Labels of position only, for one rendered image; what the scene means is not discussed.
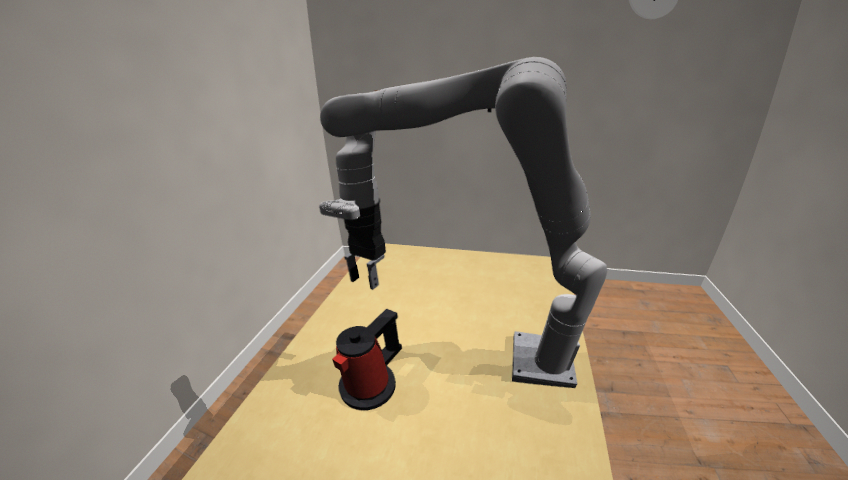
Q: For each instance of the black round disc with center stud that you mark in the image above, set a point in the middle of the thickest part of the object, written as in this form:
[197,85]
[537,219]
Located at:
[369,404]

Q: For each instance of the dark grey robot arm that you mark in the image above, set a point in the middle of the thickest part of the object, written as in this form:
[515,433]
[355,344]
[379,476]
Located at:
[531,110]

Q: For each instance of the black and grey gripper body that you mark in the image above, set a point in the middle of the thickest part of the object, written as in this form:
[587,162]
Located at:
[364,227]

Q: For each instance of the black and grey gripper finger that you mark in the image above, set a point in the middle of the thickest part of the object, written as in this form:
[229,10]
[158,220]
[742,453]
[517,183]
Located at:
[352,267]
[372,272]

